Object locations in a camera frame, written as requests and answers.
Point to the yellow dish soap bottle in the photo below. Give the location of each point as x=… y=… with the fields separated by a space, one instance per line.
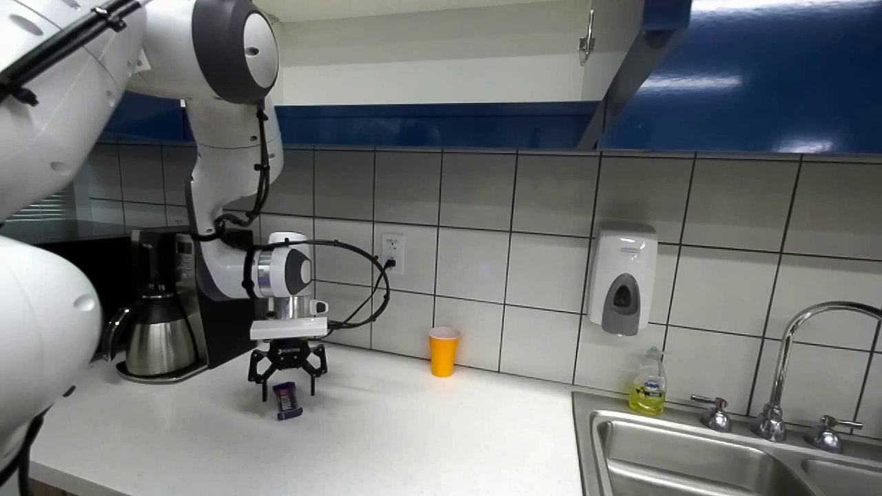
x=645 y=390

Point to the chrome sink faucet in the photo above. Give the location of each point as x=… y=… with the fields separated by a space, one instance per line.
x=788 y=348

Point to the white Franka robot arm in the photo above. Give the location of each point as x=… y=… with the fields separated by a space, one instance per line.
x=55 y=140

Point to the white cupboard with blue frame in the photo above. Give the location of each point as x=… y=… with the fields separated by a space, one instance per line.
x=443 y=73

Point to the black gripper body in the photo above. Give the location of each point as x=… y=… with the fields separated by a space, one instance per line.
x=287 y=352

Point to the white wall power outlet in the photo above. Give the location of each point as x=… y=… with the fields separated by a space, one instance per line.
x=392 y=246

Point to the stainless steel sink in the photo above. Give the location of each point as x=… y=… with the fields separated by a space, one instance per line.
x=671 y=455

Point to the white wall soap dispenser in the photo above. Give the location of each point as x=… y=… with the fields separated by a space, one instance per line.
x=624 y=277

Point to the orange plastic cup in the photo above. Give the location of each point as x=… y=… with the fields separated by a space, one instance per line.
x=445 y=355

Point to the black steel coffee maker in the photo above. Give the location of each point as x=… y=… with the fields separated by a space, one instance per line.
x=222 y=320

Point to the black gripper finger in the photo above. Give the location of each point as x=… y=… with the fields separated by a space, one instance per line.
x=316 y=364
x=261 y=371

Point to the stainless steel coffee carafe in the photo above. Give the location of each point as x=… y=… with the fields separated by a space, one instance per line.
x=160 y=339

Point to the purple protein candy bar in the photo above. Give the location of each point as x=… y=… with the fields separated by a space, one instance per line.
x=287 y=400

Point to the blue cupboard door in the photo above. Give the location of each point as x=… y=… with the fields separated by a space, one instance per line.
x=780 y=83

